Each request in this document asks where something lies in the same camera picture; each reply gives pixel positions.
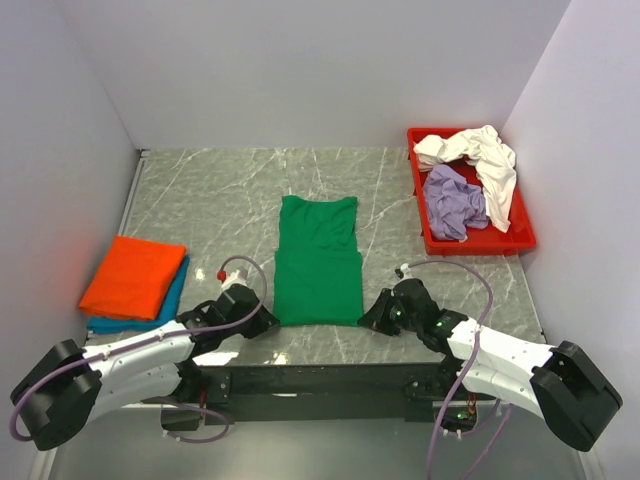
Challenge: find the folded teal t shirt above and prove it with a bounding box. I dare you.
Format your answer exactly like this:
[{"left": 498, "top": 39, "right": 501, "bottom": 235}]
[{"left": 87, "top": 255, "right": 190, "bottom": 335}]

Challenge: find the white t shirt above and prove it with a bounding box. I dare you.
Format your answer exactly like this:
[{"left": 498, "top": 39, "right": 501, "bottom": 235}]
[{"left": 413, "top": 125, "right": 517, "bottom": 233}]

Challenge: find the red plastic bin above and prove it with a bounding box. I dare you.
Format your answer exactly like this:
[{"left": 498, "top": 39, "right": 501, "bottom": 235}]
[{"left": 407, "top": 127, "right": 536, "bottom": 256}]

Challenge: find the green t shirt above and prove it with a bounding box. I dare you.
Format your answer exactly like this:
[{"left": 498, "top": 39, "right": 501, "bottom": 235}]
[{"left": 273, "top": 195, "right": 364, "bottom": 327}]

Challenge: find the lilac t shirt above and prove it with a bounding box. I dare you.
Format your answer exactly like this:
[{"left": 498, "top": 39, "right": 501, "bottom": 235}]
[{"left": 423, "top": 164, "right": 489, "bottom": 242}]

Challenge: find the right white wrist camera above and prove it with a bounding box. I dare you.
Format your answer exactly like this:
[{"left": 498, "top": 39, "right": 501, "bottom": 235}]
[{"left": 394, "top": 263, "right": 413, "bottom": 281}]

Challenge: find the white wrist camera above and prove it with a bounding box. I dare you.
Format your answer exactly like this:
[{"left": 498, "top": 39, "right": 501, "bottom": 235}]
[
  {"left": 217, "top": 267, "right": 248, "bottom": 291},
  {"left": 394, "top": 263, "right": 413, "bottom": 281}
]

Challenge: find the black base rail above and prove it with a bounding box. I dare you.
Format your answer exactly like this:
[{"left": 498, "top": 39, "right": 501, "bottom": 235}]
[{"left": 167, "top": 360, "right": 456, "bottom": 422}]

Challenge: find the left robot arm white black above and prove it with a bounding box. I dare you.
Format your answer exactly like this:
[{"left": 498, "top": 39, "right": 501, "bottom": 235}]
[{"left": 9, "top": 284, "right": 280, "bottom": 451}]

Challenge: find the folded orange t shirt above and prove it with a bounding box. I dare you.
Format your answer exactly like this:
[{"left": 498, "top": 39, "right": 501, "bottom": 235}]
[{"left": 79, "top": 236, "right": 187, "bottom": 322}]

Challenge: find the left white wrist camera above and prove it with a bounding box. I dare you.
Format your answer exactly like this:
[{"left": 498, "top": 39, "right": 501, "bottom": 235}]
[{"left": 217, "top": 267, "right": 248, "bottom": 291}]

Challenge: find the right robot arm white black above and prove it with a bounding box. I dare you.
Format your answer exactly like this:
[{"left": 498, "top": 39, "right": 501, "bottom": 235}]
[{"left": 358, "top": 278, "right": 623, "bottom": 452}]

